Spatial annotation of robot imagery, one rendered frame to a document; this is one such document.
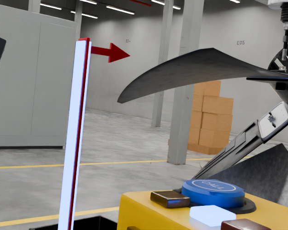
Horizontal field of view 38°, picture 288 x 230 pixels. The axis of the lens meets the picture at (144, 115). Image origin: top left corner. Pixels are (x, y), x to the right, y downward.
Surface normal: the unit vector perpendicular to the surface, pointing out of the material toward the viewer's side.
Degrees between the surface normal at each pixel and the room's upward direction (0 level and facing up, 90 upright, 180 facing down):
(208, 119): 90
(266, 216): 0
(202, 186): 0
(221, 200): 90
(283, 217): 0
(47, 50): 90
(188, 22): 90
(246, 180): 55
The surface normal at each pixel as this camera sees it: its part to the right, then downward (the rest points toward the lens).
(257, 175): -0.24, -0.56
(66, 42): 0.66, 0.11
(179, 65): 0.06, 0.98
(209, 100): -0.75, -0.04
